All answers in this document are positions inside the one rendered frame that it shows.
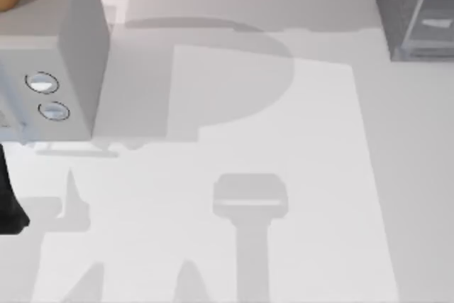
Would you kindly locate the pale microwave oven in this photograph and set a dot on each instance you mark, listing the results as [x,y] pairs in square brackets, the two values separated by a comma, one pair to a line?
[78,69]

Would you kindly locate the small microwave knob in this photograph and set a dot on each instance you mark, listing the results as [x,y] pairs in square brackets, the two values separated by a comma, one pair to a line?
[54,110]

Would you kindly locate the large microwave knob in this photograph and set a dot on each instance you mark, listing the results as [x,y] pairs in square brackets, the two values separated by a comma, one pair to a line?
[42,83]

